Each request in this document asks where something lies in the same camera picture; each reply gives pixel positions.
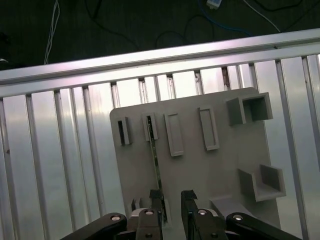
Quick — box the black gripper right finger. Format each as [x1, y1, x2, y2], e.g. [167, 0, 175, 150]
[181, 189, 304, 240]

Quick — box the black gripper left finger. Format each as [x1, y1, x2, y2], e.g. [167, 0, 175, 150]
[59, 189, 167, 240]

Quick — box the green RAM stick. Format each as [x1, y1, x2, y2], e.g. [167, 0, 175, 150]
[147, 115, 168, 224]

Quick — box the grey parts rack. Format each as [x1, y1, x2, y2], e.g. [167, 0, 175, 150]
[109, 86, 286, 240]

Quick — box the white power adapter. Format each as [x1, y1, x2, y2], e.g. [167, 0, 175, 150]
[205, 0, 224, 9]

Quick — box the blue cable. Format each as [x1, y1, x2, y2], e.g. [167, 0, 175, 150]
[196, 0, 255, 36]

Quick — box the black cable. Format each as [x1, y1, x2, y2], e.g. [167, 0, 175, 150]
[83, 0, 218, 50]

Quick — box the thin white cable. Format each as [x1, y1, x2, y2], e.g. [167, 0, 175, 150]
[242, 0, 281, 33]
[43, 0, 61, 65]

